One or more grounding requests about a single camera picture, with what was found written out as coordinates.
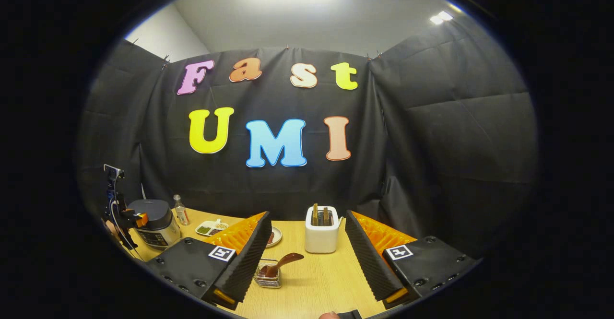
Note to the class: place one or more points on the white toaster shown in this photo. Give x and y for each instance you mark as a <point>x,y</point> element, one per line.
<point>321,240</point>

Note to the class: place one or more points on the white seasoning tray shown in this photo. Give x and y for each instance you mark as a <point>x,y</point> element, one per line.
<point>218,223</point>

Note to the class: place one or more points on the small glass bottle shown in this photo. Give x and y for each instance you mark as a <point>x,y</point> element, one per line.
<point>181,213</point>

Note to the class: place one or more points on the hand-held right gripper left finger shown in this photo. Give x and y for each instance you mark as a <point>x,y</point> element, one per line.
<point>247,261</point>

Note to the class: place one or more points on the black backdrop cloth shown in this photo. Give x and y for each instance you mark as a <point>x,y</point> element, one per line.
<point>431,141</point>

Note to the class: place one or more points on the small ceiling light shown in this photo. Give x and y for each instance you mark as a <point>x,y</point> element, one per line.
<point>441,17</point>

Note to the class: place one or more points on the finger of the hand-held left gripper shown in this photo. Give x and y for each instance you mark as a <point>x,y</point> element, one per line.
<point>142,220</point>

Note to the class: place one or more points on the white round plate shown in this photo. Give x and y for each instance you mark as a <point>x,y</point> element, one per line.
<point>278,236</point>

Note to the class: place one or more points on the dark grey rice cooker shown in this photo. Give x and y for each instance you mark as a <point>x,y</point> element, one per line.
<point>160,228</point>

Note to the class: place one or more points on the brown toast slice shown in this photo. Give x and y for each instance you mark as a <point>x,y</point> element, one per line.
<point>315,215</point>
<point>326,216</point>

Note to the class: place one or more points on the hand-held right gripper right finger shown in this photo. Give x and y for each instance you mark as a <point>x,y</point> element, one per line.
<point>369,261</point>

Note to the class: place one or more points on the brown wooden spoon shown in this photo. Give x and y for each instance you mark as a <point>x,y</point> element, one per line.
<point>285,260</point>

